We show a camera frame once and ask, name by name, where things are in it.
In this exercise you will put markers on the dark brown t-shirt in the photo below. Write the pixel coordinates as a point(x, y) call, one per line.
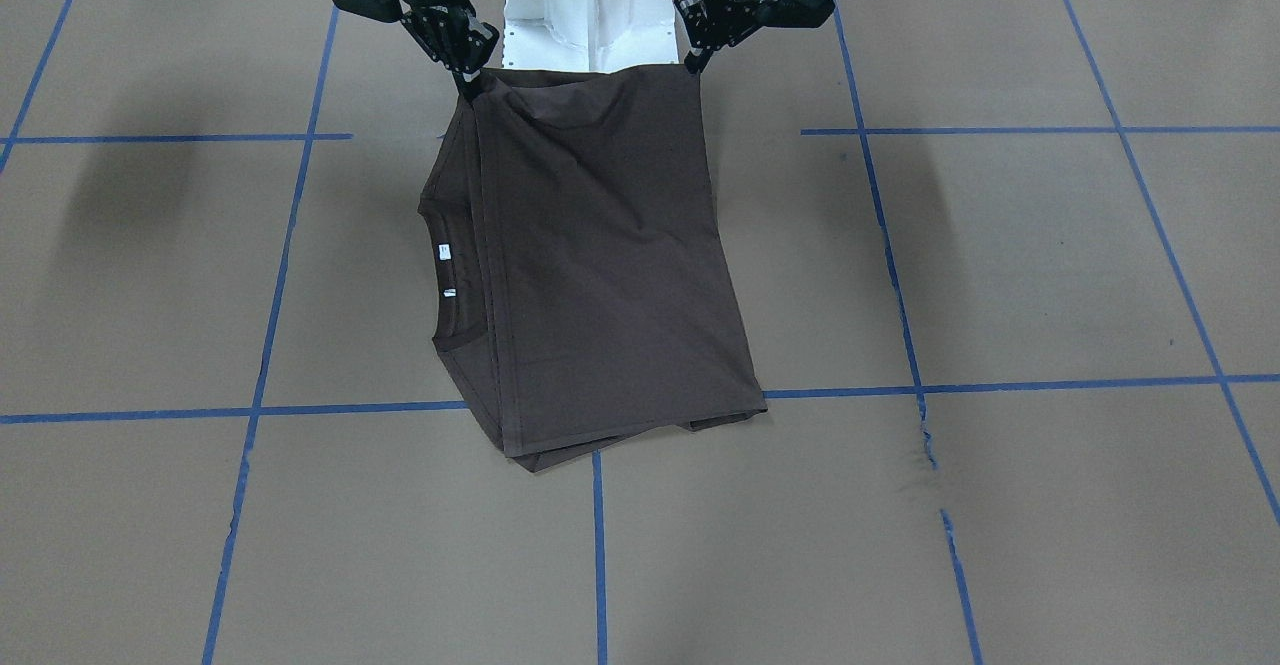
point(583, 293)

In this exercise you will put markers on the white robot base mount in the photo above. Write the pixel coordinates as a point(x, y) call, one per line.
point(588, 36)

